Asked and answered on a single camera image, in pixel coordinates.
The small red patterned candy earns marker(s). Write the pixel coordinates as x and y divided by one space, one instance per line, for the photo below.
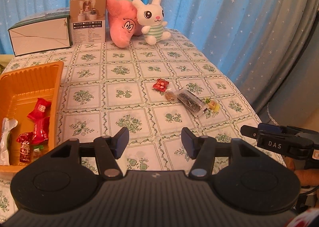
160 85

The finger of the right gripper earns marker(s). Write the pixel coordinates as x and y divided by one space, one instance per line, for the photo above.
249 131
270 128

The blue star curtain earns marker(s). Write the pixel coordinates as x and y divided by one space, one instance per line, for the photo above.
255 43

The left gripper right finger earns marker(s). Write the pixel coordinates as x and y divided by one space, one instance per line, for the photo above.
202 150

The white bunny plush toy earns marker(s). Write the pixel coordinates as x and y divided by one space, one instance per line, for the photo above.
151 18

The yellow candy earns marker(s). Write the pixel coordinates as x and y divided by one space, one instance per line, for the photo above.
212 104

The pink star plush toy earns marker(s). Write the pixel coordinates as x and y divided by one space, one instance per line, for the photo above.
122 18

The red bow candy wrapper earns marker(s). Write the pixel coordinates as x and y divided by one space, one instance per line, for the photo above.
40 131

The brown clear-wrapped candy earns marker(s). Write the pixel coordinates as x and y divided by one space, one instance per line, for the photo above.
170 96

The orange plastic tray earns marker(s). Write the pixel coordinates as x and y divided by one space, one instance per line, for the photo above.
20 90

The green candy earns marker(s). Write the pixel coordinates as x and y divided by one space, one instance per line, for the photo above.
38 151

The dark red foil candy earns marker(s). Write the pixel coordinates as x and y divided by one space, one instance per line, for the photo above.
25 141

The beige humidifier product box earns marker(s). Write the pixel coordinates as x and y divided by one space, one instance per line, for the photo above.
87 21

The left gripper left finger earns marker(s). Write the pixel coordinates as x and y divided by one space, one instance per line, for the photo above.
107 150

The red square candy box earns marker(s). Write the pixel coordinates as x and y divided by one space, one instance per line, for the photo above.
40 109

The white and green flat box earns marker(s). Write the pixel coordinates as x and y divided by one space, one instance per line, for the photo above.
44 31

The green floral tablecloth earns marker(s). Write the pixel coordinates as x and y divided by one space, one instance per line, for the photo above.
153 90

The clear black seed bar packet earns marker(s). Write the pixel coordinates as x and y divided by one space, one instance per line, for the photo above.
191 102

